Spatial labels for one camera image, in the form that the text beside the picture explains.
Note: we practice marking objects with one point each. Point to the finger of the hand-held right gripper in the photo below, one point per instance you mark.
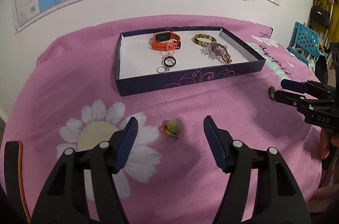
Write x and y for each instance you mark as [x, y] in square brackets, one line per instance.
[292, 85]
[287, 99]

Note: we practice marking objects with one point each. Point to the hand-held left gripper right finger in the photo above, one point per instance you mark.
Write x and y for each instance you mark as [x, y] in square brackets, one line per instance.
[213, 140]

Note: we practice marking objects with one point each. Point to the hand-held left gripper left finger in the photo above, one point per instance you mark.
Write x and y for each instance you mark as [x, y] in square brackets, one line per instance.
[129, 140]

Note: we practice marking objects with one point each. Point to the purple cardboard box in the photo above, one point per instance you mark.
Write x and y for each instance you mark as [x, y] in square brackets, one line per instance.
[185, 83]

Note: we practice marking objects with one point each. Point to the person's right forearm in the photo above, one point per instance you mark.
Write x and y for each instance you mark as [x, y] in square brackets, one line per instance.
[325, 194]

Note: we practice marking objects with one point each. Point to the person's right hand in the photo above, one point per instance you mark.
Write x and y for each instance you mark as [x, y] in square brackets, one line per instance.
[327, 145]

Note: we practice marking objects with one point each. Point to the pink printed blanket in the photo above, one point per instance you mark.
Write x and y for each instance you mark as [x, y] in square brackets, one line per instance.
[185, 107]

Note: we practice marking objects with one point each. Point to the blue perforated plastic chair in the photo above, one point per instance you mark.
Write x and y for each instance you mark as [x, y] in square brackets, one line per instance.
[304, 37]

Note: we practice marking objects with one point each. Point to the black handbag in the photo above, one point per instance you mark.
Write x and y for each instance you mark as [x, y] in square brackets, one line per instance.
[320, 16]

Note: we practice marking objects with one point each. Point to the orange smart band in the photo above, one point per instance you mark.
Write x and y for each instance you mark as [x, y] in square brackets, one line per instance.
[159, 46]

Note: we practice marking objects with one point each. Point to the gold patterned bangle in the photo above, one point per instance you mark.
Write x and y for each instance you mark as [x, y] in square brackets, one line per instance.
[197, 40]

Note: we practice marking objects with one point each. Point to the black slab with orange edge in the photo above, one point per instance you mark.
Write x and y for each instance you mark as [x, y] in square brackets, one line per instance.
[12, 176]

